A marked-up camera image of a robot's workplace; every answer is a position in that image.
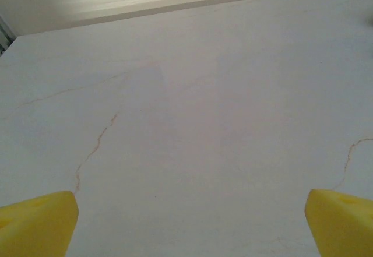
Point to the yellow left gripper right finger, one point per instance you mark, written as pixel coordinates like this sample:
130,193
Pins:
344,228

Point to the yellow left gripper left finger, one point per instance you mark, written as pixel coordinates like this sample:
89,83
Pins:
35,228

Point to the aluminium frame post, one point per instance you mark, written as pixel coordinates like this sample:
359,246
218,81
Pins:
4,35

